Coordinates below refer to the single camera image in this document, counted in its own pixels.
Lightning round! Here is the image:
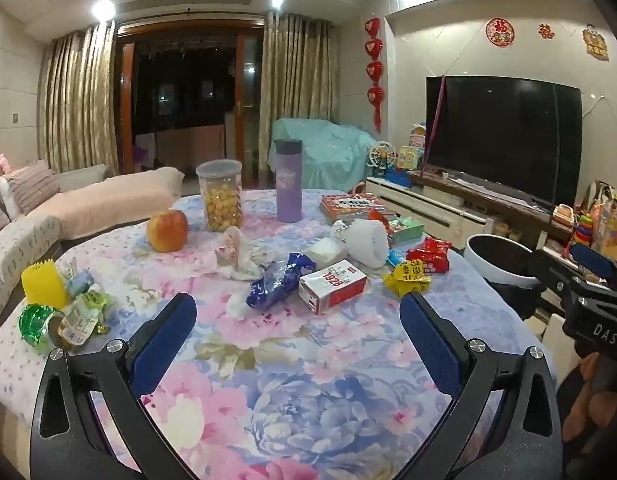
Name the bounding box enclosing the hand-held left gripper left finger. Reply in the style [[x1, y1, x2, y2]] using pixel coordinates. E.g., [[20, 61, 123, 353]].
[[30, 292, 209, 480]]

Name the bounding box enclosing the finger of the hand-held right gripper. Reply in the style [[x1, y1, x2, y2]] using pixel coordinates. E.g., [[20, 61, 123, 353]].
[[571, 243, 617, 293], [527, 249, 589, 306]]

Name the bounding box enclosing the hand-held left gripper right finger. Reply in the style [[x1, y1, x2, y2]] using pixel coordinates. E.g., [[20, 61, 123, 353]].
[[398, 291, 564, 480]]

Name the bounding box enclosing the yellow wrapper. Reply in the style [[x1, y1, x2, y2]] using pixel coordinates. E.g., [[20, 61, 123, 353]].
[[383, 260, 432, 298]]

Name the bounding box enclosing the red snack packet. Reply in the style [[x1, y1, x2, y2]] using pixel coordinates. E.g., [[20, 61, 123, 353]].
[[405, 236, 453, 276]]

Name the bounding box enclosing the white and red carton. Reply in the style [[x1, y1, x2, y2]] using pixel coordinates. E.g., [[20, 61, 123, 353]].
[[298, 259, 367, 316]]

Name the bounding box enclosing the large white tissue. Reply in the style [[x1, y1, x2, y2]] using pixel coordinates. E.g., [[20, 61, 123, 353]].
[[216, 226, 269, 281]]

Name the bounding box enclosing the green cardboard box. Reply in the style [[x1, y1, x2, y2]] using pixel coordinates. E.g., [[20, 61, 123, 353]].
[[388, 216, 425, 247]]

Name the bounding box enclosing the white printed plastic bag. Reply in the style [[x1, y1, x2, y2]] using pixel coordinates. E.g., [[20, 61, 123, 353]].
[[333, 220, 391, 270]]

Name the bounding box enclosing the blue snack wrapper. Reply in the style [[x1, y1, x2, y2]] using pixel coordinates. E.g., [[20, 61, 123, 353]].
[[246, 252, 316, 311]]

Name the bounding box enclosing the pink and red plastic toy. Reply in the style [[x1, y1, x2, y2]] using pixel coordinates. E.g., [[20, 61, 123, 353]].
[[367, 208, 400, 226]]

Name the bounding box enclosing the white tissue pack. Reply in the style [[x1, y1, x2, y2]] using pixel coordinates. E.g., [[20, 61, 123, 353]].
[[303, 237, 346, 268]]

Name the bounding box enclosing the person's right hand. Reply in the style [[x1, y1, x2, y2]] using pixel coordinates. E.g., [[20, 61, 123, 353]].
[[573, 352, 614, 431]]

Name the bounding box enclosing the rainbow stacking rings toy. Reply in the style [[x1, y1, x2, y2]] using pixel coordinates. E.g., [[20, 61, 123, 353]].
[[571, 212, 594, 248]]

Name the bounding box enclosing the colourful gift box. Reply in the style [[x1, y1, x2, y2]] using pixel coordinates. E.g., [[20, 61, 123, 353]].
[[595, 197, 617, 261]]

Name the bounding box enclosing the cream plastic stool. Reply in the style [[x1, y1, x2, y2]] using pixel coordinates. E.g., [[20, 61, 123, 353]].
[[542, 312, 574, 361]]

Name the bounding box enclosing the beige tote bag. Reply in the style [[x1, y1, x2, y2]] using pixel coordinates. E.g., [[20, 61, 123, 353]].
[[583, 180, 616, 211]]

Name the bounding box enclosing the green and white snack packet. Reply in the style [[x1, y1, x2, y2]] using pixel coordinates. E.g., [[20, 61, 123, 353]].
[[53, 290, 112, 348]]

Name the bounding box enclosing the light blue small packet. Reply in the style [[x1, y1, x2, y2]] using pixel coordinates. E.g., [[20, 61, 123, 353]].
[[63, 267, 96, 297]]

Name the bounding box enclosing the red apple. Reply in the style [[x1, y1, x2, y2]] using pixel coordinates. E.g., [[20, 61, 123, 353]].
[[146, 209, 190, 253]]

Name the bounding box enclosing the floral tablecloth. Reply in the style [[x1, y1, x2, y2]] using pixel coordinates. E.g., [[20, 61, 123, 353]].
[[0, 189, 559, 480]]

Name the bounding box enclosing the white television cabinet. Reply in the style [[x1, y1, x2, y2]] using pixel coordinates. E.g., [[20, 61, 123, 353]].
[[365, 170, 579, 256]]

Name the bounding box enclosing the black flat television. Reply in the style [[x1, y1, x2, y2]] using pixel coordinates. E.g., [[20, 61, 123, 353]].
[[425, 76, 584, 208]]

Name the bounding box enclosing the pink sofa blanket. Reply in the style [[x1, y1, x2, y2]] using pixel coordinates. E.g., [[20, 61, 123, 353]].
[[26, 166, 185, 241]]

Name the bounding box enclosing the clear jar of yellow snacks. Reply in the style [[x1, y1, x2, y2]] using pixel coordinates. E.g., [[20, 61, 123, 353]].
[[196, 159, 244, 233]]

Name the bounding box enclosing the picture book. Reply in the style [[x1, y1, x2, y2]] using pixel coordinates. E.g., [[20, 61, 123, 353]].
[[319, 205, 374, 226]]

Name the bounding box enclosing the stack of red books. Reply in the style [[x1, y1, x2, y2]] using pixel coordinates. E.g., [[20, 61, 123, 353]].
[[320, 192, 395, 218]]

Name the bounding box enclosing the patterned sofa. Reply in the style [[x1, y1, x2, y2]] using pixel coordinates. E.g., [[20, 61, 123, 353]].
[[0, 160, 185, 331]]

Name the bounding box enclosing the colourful toy house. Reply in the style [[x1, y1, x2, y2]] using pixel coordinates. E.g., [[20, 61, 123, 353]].
[[397, 146, 425, 171]]

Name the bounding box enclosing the ferris wheel toy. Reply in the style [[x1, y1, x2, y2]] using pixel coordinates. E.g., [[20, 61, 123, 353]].
[[368, 141, 393, 176]]

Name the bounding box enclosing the pink wand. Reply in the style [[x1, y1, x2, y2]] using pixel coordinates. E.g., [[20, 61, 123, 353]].
[[428, 76, 446, 171]]

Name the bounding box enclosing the pink draped cloth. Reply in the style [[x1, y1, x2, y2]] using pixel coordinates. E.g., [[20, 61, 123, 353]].
[[156, 125, 226, 166]]

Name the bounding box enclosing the purple insulated bottle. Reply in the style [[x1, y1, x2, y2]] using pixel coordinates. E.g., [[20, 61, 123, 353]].
[[274, 139, 303, 223]]

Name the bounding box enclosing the pink striped pillow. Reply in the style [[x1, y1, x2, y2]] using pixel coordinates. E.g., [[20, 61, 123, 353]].
[[8, 160, 62, 208]]

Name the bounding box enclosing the armchair with teal cover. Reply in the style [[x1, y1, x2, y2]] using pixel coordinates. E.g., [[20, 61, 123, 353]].
[[268, 118, 379, 192]]

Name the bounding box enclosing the gold curtain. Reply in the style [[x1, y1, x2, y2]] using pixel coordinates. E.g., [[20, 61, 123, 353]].
[[261, 11, 339, 133], [38, 22, 119, 178]]

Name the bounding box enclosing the wooden sliding glass door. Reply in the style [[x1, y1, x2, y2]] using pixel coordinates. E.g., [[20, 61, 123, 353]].
[[116, 20, 264, 173]]

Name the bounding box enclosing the red hanging heart decoration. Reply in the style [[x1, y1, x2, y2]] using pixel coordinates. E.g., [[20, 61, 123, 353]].
[[365, 16, 386, 133]]

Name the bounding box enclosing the gold figure wall sticker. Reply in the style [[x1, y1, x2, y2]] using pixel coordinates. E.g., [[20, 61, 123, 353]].
[[582, 24, 609, 56]]

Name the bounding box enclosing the round red wall sticker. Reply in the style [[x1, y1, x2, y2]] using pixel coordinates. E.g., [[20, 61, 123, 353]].
[[485, 17, 515, 47]]

